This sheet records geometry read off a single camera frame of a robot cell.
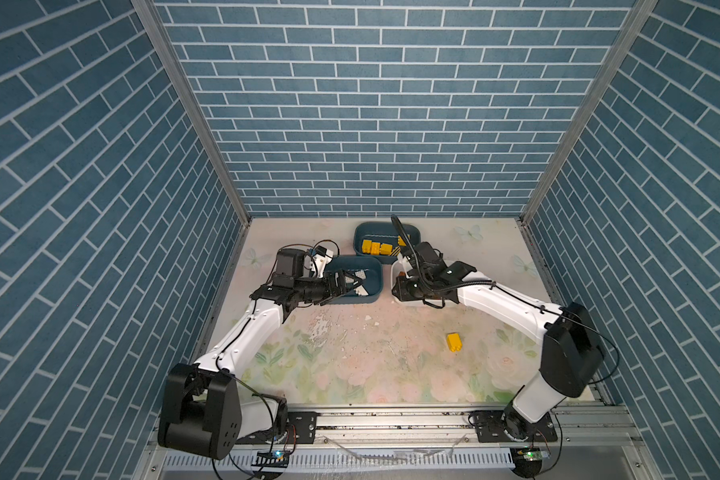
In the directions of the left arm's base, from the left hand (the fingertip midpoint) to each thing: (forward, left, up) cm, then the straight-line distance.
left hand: (353, 287), depth 79 cm
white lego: (+8, -2, -16) cm, 18 cm away
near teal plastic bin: (+11, -6, -16) cm, 21 cm away
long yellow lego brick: (+29, -7, -18) cm, 34 cm away
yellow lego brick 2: (-9, -29, -16) cm, 35 cm away
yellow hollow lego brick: (+24, -10, -13) cm, 29 cm away
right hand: (+3, -11, -5) cm, 12 cm away
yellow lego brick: (+27, -4, -15) cm, 31 cm away
